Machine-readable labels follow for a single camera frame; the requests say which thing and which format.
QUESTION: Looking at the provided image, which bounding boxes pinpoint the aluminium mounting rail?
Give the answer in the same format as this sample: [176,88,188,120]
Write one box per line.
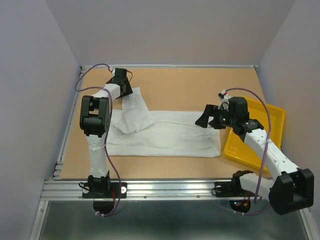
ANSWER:
[40,178,231,201]

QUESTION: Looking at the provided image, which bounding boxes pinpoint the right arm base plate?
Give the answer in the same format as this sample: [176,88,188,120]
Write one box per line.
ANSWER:
[211,181,254,216]

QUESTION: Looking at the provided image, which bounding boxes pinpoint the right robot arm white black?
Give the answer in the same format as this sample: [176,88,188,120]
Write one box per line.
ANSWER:
[195,96,315,215]

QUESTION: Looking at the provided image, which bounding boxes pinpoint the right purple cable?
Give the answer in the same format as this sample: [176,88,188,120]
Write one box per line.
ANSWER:
[219,87,275,216]

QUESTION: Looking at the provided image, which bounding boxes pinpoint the purple cable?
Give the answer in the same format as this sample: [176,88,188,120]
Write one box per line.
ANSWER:
[74,63,129,218]
[219,87,275,216]

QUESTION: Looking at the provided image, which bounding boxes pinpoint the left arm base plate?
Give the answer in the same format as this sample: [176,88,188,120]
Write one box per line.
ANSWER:
[78,181,128,216]

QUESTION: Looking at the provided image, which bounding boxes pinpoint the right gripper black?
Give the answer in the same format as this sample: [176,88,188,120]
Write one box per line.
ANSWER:
[194,104,236,129]

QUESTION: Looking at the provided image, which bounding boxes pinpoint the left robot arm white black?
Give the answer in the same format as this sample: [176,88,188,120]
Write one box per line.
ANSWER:
[75,67,133,197]

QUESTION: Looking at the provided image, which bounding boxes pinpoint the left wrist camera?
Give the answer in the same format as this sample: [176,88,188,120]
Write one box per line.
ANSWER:
[108,68,116,77]

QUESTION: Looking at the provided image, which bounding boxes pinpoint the white long sleeve shirt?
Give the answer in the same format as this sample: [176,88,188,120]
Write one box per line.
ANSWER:
[107,87,221,158]

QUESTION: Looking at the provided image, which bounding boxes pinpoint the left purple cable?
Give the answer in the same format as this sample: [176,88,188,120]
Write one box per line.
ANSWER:
[74,63,129,218]

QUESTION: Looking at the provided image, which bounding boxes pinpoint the yellow plastic tray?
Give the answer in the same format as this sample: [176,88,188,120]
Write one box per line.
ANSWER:
[223,96,286,173]

